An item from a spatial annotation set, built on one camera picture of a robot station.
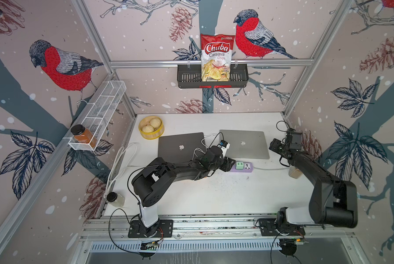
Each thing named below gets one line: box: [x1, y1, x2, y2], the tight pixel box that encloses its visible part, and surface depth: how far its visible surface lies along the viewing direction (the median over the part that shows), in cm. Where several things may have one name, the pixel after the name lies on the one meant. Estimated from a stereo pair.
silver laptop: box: [219, 129, 270, 160], surface depth 109 cm
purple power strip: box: [229, 161, 254, 173], surface depth 92 cm
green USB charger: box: [236, 161, 244, 170], surface depth 90 cm
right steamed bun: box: [150, 117, 162, 129], surface depth 112 cm
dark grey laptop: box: [157, 132, 207, 163], surface depth 103 cm
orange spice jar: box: [70, 124, 97, 148], surface depth 63 cm
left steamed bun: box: [141, 124, 155, 133], surface depth 108 cm
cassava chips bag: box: [200, 34, 235, 82], surface depth 87 cm
